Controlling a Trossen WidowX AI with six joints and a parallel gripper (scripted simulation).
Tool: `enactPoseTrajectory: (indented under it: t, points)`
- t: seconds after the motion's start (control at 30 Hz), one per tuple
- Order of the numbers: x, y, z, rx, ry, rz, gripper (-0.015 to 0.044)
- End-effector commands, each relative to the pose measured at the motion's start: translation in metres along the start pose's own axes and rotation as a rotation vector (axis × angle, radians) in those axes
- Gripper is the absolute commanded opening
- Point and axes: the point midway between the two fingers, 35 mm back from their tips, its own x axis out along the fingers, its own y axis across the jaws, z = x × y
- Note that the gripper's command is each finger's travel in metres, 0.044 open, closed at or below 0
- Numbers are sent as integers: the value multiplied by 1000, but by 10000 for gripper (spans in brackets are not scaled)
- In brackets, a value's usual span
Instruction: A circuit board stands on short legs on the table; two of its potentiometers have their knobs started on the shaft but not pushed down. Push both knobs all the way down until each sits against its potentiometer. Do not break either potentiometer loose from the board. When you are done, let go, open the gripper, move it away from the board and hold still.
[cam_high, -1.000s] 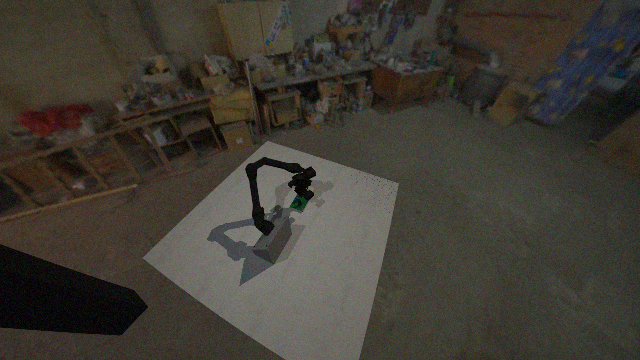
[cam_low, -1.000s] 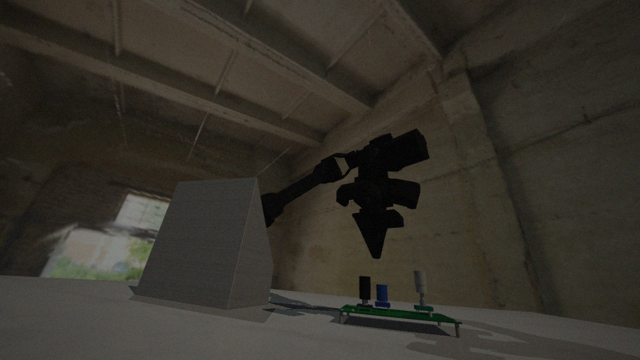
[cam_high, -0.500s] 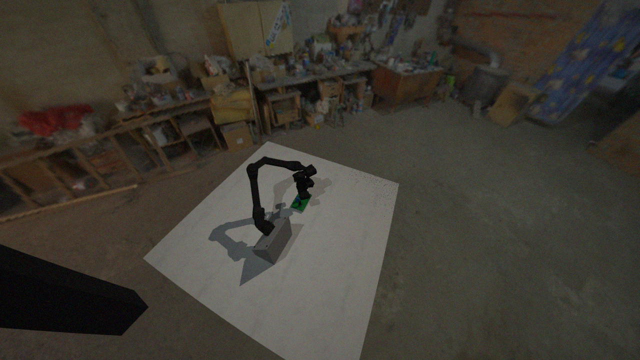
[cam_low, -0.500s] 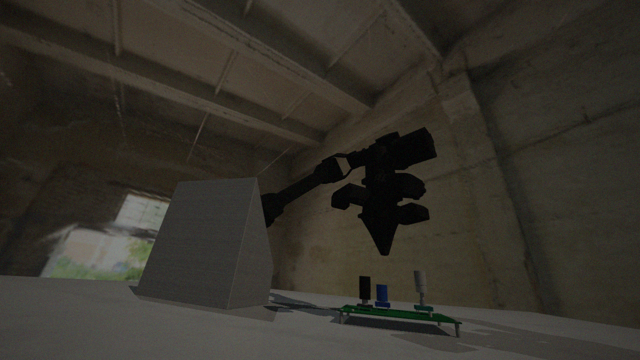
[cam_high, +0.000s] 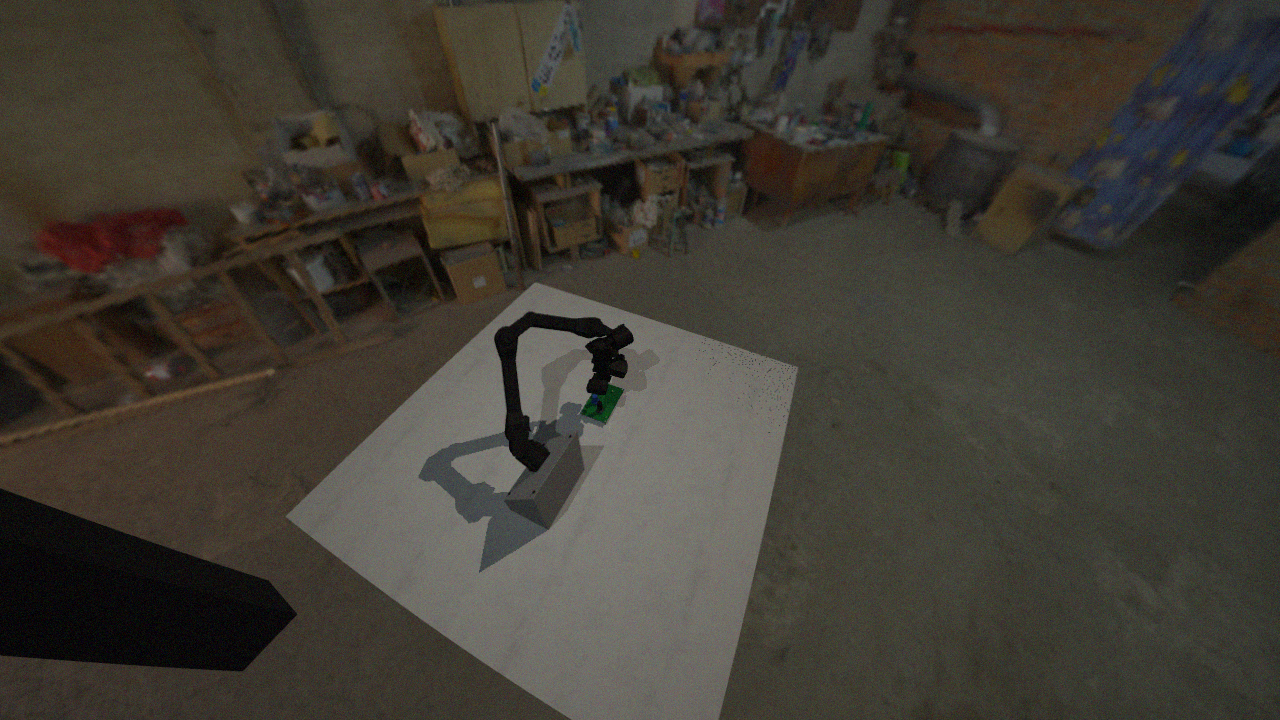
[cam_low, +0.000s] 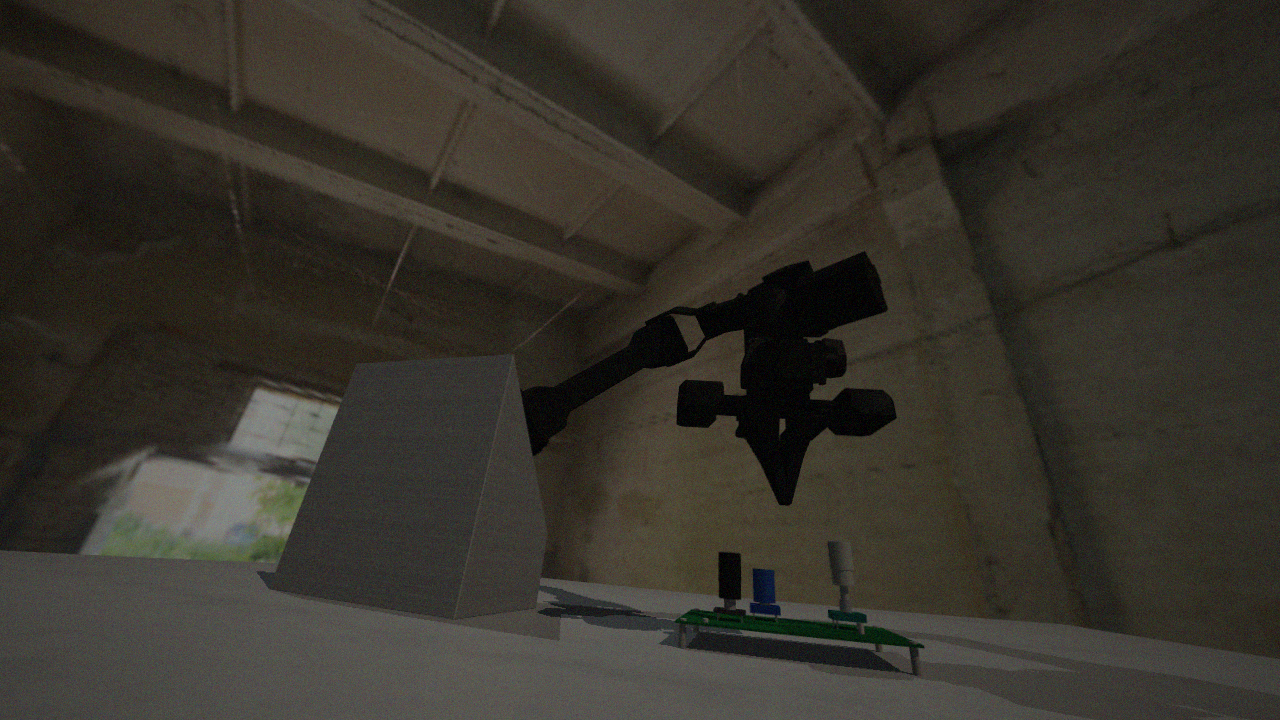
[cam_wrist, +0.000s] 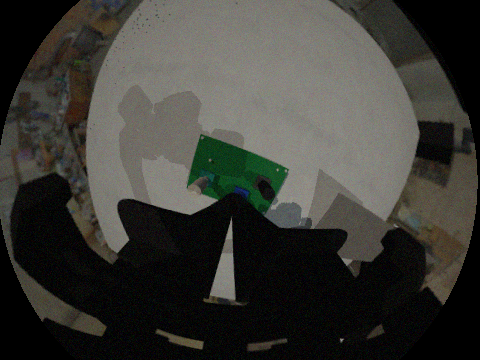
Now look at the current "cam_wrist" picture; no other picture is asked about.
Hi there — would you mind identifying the green circuit board with knobs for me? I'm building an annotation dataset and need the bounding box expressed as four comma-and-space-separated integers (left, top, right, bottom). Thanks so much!
187, 135, 288, 215

